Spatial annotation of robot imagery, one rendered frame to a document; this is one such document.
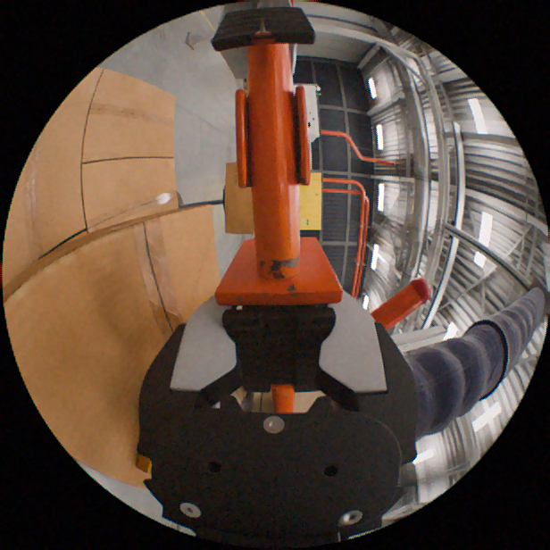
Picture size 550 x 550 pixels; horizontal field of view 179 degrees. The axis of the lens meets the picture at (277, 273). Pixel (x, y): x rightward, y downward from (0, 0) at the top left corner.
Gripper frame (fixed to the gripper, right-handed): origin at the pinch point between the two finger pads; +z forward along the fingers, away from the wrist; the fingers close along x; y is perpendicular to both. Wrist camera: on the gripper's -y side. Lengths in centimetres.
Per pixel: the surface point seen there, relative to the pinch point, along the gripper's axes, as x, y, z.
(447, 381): 25.9, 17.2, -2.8
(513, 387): 521, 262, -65
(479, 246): 187, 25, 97
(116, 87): -53, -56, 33
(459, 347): 33.9, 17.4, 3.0
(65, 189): -53, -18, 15
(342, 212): 321, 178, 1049
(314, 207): 114, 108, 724
